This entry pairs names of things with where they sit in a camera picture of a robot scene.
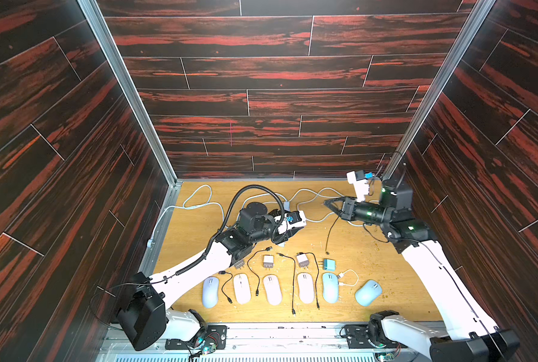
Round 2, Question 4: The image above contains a black usb cable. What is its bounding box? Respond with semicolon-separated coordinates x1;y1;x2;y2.
247;246;273;297
218;270;234;304

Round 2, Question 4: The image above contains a black cable of pink mouse O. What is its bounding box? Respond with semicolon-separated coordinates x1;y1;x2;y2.
298;252;322;310

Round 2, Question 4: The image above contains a pink mouse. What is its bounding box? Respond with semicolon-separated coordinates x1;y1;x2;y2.
233;273;252;305
263;275;282;306
297;272;315;304

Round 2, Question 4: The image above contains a teal adapter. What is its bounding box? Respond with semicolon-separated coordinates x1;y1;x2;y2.
323;259;336;272

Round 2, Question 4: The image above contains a white usb cable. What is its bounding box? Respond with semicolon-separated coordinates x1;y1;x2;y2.
337;268;360;288

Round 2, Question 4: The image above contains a light blue mouse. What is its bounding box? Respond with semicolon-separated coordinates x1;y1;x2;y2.
323;272;339;304
355;280;383;307

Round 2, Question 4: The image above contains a white mouse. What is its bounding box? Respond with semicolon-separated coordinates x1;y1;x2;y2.
202;277;220;309

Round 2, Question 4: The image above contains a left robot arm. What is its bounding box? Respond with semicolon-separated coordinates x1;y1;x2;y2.
116;202;307;351

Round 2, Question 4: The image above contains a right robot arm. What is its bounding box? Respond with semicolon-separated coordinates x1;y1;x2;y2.
324;197;520;361

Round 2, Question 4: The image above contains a white power cable right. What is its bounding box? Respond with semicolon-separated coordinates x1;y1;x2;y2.
241;186;383;227

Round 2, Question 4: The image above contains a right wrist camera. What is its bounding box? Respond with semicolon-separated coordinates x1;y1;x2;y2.
347;170;375;202

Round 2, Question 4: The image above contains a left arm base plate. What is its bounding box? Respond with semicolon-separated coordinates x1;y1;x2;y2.
165;324;228;354

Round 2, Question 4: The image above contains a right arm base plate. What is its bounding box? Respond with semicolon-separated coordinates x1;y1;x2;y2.
339;324;398;350

